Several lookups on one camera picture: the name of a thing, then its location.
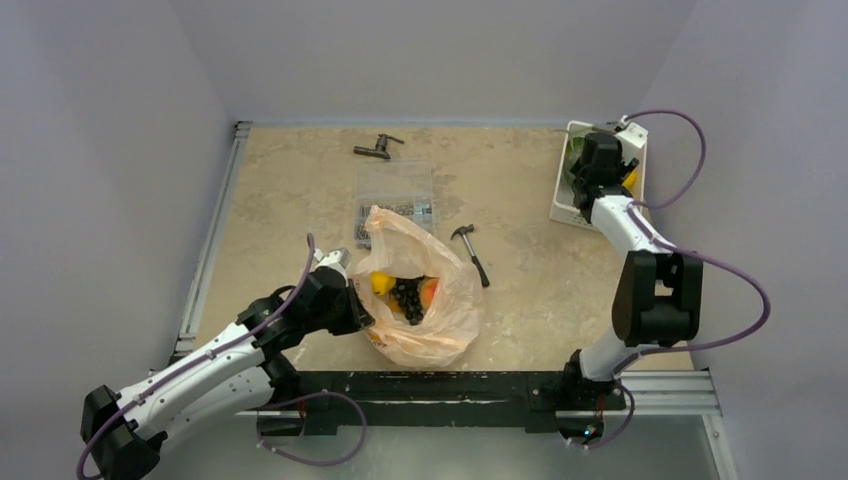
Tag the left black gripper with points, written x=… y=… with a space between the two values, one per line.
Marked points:
x=357 y=316

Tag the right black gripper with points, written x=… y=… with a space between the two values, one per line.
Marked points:
x=589 y=175

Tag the fake peach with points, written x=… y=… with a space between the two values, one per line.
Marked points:
x=427 y=291

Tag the orange plastic bag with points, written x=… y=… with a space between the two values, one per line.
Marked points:
x=402 y=249

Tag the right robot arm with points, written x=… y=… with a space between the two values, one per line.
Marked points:
x=657 y=303

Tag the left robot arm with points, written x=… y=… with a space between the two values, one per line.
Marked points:
x=243 y=368

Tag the orange fake fruit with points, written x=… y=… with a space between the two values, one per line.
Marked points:
x=630 y=181

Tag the green fake pear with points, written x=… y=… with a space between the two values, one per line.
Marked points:
x=576 y=146

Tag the yellow fake fruit in bag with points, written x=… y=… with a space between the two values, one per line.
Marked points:
x=381 y=283

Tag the black fake grapes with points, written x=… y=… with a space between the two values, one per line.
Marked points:
x=405 y=298

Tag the white plastic basket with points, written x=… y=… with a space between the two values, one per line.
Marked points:
x=562 y=208

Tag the clear plastic screw organizer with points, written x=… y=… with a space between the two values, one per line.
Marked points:
x=403 y=186

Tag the small black hammer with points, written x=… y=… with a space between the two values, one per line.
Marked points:
x=463 y=232

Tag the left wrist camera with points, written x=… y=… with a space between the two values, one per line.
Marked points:
x=338 y=259

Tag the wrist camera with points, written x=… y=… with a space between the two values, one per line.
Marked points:
x=633 y=138
x=338 y=259

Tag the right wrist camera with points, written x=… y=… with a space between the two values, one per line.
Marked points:
x=633 y=138

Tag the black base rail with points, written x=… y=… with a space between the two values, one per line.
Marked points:
x=536 y=401

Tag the black T-handle tool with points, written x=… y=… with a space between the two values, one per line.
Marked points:
x=379 y=150

